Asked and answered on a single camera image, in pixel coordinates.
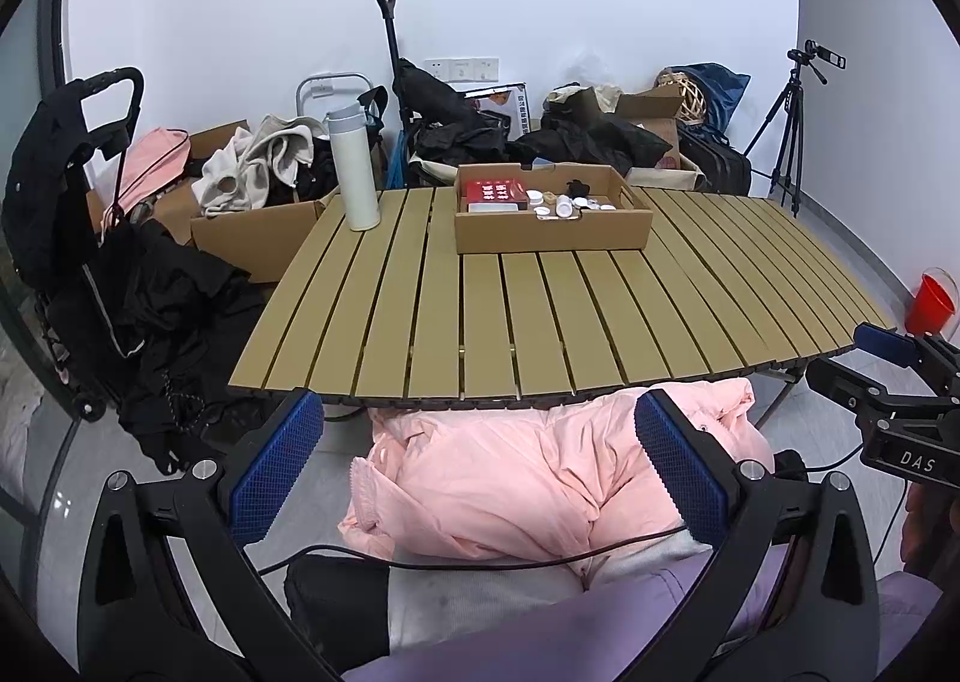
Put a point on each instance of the person's right hand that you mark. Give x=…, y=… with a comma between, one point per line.
x=934, y=524

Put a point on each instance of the red box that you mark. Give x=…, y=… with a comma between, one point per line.
x=491, y=193

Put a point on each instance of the wall socket strip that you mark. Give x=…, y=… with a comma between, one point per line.
x=461, y=69

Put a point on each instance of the dark cloth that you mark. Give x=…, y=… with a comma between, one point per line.
x=337, y=607

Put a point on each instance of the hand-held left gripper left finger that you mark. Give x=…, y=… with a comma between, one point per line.
x=277, y=464

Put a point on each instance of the black suitcase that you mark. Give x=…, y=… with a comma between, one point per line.
x=720, y=165

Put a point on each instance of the red bucket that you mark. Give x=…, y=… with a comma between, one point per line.
x=930, y=307

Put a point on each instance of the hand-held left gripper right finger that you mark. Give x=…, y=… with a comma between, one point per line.
x=682, y=472

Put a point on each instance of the black tripod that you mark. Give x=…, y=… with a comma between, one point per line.
x=787, y=127

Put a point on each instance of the grey fleece cloth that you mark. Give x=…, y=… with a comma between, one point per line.
x=480, y=599

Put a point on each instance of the white metal frame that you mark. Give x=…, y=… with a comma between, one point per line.
x=330, y=78

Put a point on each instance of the camera on tripod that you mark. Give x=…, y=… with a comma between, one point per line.
x=814, y=52

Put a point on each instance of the cardboard tray box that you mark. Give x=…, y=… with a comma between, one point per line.
x=555, y=232

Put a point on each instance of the pink bag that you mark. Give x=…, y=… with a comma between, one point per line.
x=154, y=165

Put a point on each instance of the wicker basket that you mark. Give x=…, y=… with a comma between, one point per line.
x=686, y=97

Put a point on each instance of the brown cardboard box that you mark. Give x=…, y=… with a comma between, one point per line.
x=652, y=108

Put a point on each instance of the printed carton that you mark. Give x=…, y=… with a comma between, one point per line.
x=502, y=101

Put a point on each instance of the pink puffer jacket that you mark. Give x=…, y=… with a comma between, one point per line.
x=525, y=472

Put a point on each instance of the black clothes pile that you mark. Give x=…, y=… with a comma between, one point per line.
x=180, y=322

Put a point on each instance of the black stroller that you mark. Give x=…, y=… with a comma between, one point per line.
x=52, y=202

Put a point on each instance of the blue bag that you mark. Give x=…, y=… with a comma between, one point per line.
x=724, y=90

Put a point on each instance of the beige hoodie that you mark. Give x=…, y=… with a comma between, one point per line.
x=247, y=165

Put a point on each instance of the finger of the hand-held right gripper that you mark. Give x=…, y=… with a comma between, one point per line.
x=840, y=382
x=885, y=344

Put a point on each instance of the dark clothing heap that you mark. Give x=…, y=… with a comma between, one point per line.
x=315, y=176

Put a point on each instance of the black cloth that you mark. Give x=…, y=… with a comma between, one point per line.
x=577, y=189

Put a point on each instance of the black jacket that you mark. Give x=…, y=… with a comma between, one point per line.
x=442, y=112
x=592, y=146

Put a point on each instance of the white thermos bottle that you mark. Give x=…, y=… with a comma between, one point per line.
x=354, y=165

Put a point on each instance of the beige canvas bag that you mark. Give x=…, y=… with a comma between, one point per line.
x=667, y=178

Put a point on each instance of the large cardboard box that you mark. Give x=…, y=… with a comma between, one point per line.
x=255, y=239

